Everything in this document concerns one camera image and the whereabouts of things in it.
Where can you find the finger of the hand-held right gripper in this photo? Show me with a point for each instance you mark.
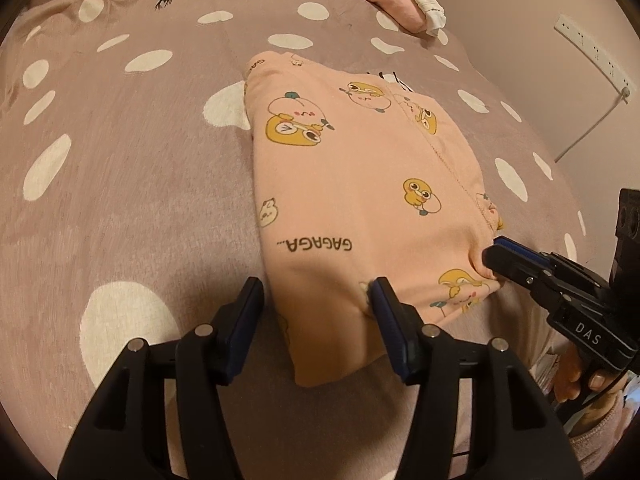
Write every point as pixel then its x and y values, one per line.
pixel 510 265
pixel 525 252

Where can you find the person's right hand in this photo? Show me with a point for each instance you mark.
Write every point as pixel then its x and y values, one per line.
pixel 567 375

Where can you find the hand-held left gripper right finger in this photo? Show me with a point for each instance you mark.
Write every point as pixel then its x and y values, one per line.
pixel 387 330

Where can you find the mauve spotted blanket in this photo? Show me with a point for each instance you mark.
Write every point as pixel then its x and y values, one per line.
pixel 125 185

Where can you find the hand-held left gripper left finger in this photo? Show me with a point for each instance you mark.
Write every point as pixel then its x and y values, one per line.
pixel 245 320

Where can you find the pink duck print garment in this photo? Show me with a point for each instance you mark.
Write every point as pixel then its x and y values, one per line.
pixel 360 185

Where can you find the white power strip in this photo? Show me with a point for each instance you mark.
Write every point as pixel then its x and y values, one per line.
pixel 590 47

